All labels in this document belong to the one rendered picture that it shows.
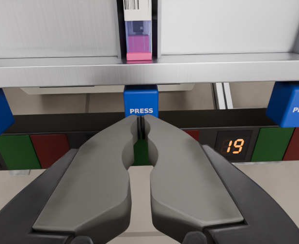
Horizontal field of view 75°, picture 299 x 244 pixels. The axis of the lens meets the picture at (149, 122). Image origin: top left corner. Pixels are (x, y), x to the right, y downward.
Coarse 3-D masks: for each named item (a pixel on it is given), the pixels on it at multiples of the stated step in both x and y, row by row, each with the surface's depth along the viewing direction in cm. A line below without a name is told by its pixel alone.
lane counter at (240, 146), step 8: (224, 136) 17; (232, 136) 17; (240, 136) 17; (248, 136) 17; (216, 144) 17; (224, 144) 17; (232, 144) 17; (240, 144) 17; (248, 144) 17; (224, 152) 17; (232, 152) 18; (240, 152) 18
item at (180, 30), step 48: (0, 0) 11; (48, 0) 11; (96, 0) 11; (192, 0) 11; (240, 0) 11; (288, 0) 11; (0, 48) 12; (48, 48) 12; (96, 48) 12; (192, 48) 12; (240, 48) 12; (288, 48) 12
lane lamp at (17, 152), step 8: (0, 136) 16; (8, 136) 16; (16, 136) 16; (24, 136) 16; (0, 144) 16; (8, 144) 16; (16, 144) 16; (24, 144) 16; (32, 144) 16; (0, 152) 17; (8, 152) 17; (16, 152) 17; (24, 152) 17; (32, 152) 17; (8, 160) 17; (16, 160) 17; (24, 160) 17; (32, 160) 17; (8, 168) 18; (16, 168) 18; (24, 168) 18; (32, 168) 18
